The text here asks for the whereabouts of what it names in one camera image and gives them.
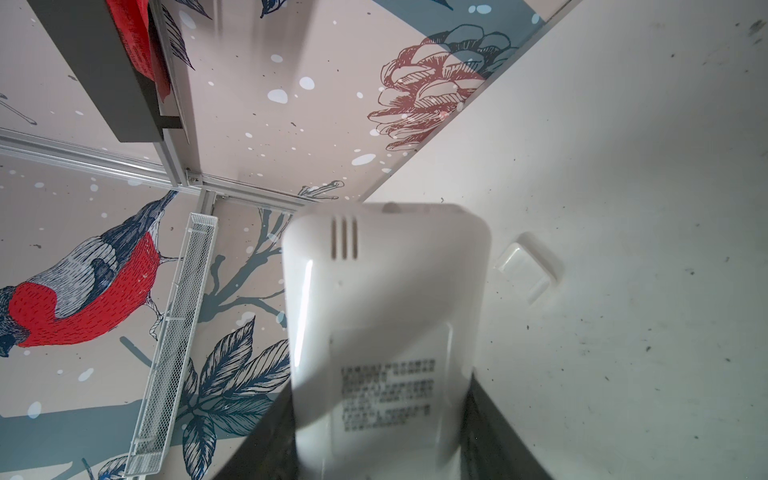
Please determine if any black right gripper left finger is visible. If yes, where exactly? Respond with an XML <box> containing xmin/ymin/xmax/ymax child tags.
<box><xmin>214</xmin><ymin>384</ymin><xmax>299</xmax><ymax>480</ymax></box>

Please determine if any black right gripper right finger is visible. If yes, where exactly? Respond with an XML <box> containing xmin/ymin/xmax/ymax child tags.
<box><xmin>460</xmin><ymin>376</ymin><xmax>552</xmax><ymax>480</ymax></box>

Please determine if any white remote control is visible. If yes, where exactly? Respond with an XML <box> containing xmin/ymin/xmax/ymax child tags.
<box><xmin>282</xmin><ymin>203</ymin><xmax>491</xmax><ymax>479</ymax></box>

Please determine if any white battery cover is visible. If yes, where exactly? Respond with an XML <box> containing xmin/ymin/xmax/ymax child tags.
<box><xmin>493</xmin><ymin>232</ymin><xmax>562</xmax><ymax>306</ymax></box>

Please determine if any Chuba cassava chips bag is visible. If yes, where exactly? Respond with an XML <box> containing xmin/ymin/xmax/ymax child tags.
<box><xmin>106</xmin><ymin>0</ymin><xmax>171</xmax><ymax>102</ymax></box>

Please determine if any white wire mesh basket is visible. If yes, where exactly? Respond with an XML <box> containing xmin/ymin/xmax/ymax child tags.
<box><xmin>123</xmin><ymin>213</ymin><xmax>218</xmax><ymax>479</ymax></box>

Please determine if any black wall basket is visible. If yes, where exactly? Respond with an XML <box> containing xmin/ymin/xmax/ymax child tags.
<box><xmin>29</xmin><ymin>1</ymin><xmax>183</xmax><ymax>143</ymax></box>

